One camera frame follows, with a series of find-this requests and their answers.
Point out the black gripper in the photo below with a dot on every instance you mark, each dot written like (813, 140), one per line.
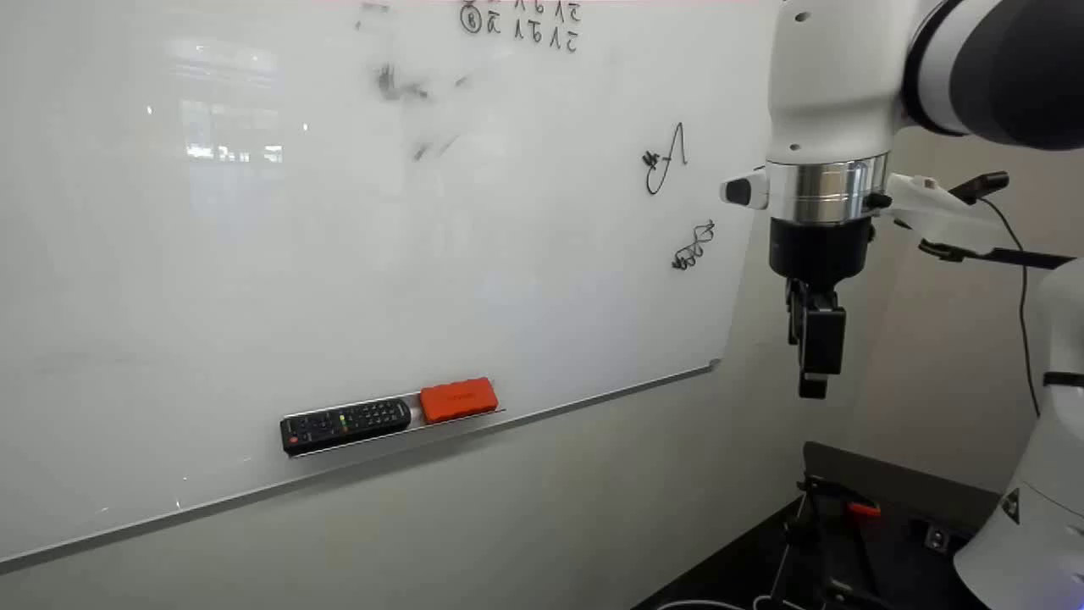
(821, 250)

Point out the orange board duster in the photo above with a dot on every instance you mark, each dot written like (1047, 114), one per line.
(459, 400)

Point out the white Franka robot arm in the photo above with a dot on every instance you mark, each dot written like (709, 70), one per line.
(835, 78)

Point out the black stand with red knob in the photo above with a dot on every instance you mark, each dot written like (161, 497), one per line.
(831, 520)

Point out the black table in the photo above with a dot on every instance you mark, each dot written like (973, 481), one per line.
(903, 565)

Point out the white glass whiteboard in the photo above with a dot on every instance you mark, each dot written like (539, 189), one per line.
(223, 281)

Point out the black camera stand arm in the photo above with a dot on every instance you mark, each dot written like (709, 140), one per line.
(1016, 255)

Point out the black camera on stand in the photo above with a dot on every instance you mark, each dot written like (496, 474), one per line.
(979, 189)

